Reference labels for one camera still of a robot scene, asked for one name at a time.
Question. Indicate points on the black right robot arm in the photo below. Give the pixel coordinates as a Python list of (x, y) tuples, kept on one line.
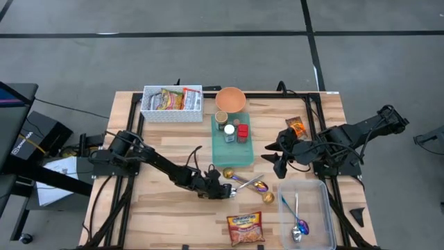
[(360, 128)]

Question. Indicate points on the red Maruchan ramen packet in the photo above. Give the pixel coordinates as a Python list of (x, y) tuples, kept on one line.
[(245, 231)]

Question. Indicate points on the clear plastic container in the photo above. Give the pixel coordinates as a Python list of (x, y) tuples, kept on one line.
[(319, 208)]

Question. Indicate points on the white paper sheets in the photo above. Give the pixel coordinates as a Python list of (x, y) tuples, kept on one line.
[(57, 180)]

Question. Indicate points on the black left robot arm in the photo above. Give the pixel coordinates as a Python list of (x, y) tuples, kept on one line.
[(156, 159)]

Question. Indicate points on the red orange noodle packet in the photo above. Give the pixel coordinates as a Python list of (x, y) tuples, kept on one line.
[(191, 100)]

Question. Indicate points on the purple iridescent metal spoon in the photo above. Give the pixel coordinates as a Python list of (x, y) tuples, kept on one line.
[(261, 187)]

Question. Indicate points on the dark orange snack packet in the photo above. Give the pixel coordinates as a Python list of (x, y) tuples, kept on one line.
[(296, 125)]

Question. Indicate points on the silver metal spoon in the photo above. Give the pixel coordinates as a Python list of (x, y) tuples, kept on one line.
[(296, 235), (251, 181)]

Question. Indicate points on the black slanted gantry pole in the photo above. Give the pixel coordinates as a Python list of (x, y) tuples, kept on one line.
[(109, 221), (367, 239)]

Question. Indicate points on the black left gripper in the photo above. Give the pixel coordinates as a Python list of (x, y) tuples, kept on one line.
[(208, 185)]

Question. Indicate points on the black caster wheel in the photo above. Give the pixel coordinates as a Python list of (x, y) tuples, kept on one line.
[(26, 238)]

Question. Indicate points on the gold metal spoon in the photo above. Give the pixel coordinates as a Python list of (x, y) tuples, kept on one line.
[(268, 198), (228, 173)]

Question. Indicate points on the white perforated storage bin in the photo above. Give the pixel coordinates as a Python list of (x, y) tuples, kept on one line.
[(171, 116)]

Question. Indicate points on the black box white lettering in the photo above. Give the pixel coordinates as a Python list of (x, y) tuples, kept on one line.
[(45, 133)]

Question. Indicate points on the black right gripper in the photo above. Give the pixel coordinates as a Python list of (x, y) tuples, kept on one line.
[(295, 149)]

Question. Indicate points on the green yellow noodle packet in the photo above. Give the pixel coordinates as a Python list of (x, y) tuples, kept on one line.
[(171, 100)]

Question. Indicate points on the blue iridescent metal spoon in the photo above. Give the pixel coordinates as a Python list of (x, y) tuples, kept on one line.
[(303, 226)]

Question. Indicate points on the terracotta orange bowl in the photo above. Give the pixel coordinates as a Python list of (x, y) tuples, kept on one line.
[(230, 100)]

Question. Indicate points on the dark floor stand base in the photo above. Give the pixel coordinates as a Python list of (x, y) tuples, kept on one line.
[(433, 139)]

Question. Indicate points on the silver white noodle packet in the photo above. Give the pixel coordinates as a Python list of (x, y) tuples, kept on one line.
[(155, 101)]

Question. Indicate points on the black office desk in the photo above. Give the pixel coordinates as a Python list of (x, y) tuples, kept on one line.
[(17, 114)]

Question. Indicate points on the teal translucent plastic tray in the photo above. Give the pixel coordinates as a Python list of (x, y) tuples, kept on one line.
[(232, 154)]

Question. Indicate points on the furikake seasoning jar gold lid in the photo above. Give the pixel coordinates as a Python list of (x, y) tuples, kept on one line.
[(221, 117)]

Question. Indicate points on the glass spice jar white lid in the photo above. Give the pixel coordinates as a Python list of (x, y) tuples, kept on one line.
[(229, 130)]

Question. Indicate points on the black aluminium table frame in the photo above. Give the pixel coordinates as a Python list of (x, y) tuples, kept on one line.
[(260, 95)]

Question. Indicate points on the black stand base beam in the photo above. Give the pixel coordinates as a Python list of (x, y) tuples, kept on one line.
[(45, 178)]

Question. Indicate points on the small round tan disc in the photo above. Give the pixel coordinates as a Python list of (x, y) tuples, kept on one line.
[(236, 122)]

